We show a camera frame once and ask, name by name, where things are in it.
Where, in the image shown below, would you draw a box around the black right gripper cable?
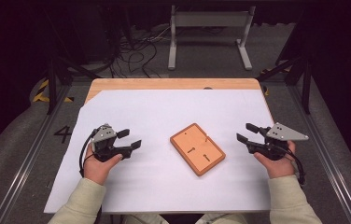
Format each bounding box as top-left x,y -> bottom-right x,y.
284,145 -> 307,187

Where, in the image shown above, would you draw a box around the wooden photo frame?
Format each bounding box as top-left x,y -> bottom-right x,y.
169,122 -> 227,177

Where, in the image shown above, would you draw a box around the white paper sheet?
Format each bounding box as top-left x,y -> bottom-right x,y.
43,89 -> 275,215

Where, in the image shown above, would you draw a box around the aluminium floor rail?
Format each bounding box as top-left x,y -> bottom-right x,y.
0,83 -> 72,224
288,83 -> 351,224

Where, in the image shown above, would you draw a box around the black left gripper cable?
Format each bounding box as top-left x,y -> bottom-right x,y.
78,129 -> 99,178

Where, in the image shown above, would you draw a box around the person's left hand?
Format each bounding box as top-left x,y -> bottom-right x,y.
83,143 -> 124,187

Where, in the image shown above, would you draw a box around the black metal stand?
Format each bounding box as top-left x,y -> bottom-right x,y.
256,52 -> 316,115
44,46 -> 103,116

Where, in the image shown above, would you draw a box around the white metal stand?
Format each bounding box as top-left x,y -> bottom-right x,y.
167,4 -> 257,71

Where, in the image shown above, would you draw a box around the yellow black hazard tape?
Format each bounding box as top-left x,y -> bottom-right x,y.
32,78 -> 74,104

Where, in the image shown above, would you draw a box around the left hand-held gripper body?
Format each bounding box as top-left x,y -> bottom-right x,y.
91,123 -> 133,163

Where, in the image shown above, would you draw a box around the person's right hand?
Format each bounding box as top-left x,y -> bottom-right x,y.
253,140 -> 298,180

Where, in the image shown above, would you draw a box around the person's legs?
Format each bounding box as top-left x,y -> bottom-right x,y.
126,212 -> 250,224

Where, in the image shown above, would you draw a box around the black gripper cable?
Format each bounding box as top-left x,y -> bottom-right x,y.
78,129 -> 99,178
284,145 -> 307,187

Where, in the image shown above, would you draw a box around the black floor cables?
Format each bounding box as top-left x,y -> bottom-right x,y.
111,26 -> 173,78

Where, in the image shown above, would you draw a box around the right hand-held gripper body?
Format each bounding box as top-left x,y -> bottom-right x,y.
247,121 -> 310,161

